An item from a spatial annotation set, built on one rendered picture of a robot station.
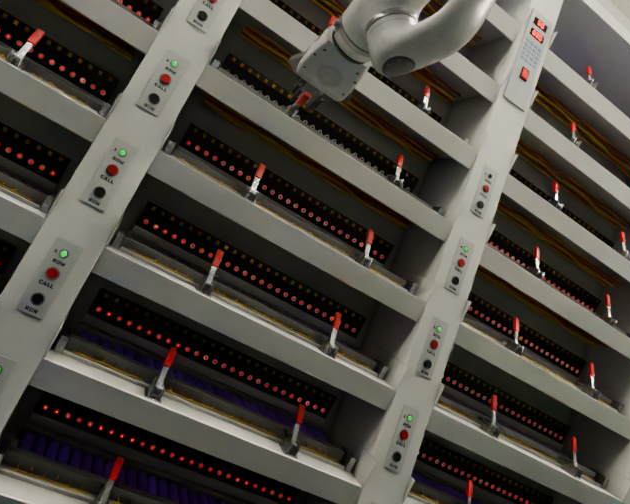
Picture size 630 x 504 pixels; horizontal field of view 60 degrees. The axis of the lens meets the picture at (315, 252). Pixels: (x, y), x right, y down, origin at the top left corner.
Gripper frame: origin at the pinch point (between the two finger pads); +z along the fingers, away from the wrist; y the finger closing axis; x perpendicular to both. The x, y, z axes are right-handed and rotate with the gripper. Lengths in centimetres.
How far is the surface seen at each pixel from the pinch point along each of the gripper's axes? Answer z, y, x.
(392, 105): 2.2, 18.9, 14.1
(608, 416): 11, 102, -22
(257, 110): 6.5, -6.0, -3.8
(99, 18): 7.1, -36.6, -4.9
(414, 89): 16, 31, 40
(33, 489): 27, -10, -74
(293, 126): 5.9, 1.4, -2.9
